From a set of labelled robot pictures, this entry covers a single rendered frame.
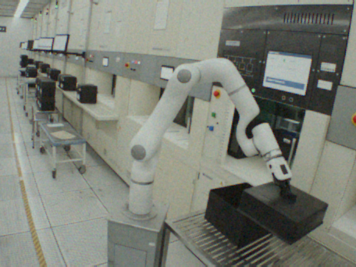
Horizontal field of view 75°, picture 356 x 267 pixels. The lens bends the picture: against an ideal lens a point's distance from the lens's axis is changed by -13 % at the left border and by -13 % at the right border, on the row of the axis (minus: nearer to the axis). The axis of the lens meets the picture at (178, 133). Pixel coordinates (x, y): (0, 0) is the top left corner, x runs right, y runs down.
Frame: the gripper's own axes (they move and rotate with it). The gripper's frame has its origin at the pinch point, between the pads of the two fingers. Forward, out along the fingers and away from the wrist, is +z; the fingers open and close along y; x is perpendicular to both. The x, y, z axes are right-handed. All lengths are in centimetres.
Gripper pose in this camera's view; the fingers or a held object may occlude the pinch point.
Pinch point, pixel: (286, 191)
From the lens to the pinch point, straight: 119.2
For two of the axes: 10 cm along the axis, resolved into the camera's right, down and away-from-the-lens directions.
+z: 3.0, 8.8, -3.6
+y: 8.2, -0.5, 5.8
